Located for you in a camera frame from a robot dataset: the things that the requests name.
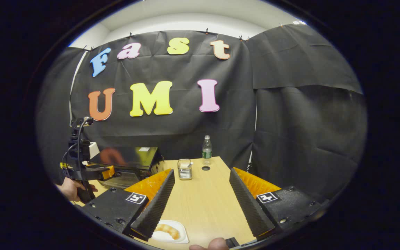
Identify black electric oven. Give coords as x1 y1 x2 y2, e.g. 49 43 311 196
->
91 147 164 190

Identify golden croissant bread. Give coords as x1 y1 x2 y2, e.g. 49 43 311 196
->
155 224 180 240

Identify wire mesh holder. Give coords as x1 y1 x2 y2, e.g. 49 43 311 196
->
177 159 193 180

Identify clear green label water bottle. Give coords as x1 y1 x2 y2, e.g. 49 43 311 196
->
202 135 213 166

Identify white rectangular plate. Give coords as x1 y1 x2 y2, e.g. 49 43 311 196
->
150 220 189 244

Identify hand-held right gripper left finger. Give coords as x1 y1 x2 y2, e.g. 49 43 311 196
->
81 169 175 241

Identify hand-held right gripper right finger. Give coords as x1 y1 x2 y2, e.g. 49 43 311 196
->
229 167 328 240

